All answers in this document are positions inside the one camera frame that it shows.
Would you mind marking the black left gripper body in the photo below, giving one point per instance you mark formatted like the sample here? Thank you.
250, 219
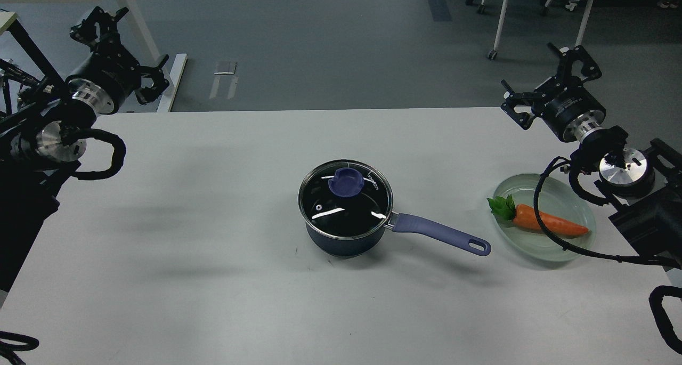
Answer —
105, 80

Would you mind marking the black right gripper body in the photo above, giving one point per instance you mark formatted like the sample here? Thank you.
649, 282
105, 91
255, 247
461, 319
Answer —
563, 108

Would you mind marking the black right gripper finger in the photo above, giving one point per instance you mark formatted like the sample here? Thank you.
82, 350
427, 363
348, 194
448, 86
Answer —
575, 66
524, 107

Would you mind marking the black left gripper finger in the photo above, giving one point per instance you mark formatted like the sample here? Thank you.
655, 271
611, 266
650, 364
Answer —
98, 27
151, 81

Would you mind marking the glass pot lid blue knob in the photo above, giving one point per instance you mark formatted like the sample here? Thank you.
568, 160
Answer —
345, 199

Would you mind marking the blue saucepan with handle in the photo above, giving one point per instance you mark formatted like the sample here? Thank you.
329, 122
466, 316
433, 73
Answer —
400, 223

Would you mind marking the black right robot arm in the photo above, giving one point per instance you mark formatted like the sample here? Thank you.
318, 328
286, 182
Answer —
643, 186

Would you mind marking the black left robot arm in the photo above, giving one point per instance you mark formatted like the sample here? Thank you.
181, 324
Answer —
47, 126

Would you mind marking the black metal rack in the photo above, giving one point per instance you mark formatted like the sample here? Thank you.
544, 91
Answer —
21, 61

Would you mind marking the pale green glass plate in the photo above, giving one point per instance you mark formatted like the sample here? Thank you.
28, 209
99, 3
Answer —
556, 198

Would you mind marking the orange toy carrot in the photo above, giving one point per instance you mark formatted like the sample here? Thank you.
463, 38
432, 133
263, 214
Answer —
524, 216

